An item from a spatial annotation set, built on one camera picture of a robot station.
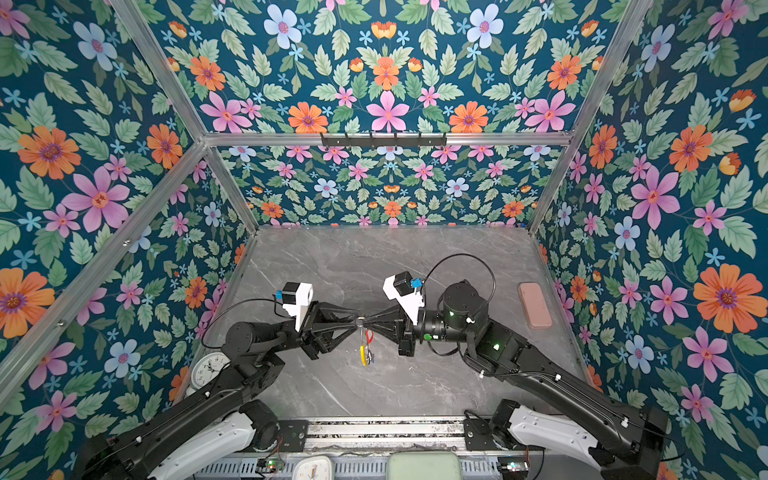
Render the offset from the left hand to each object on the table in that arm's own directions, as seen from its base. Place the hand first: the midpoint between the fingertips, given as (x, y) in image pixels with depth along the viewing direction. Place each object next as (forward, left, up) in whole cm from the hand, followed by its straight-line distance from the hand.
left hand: (352, 326), depth 52 cm
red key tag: (-1, -3, -3) cm, 4 cm away
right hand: (+2, -2, -2) cm, 4 cm away
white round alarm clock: (+7, +46, -35) cm, 58 cm away
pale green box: (-19, -12, -34) cm, 41 cm away
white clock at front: (-18, +13, -35) cm, 41 cm away
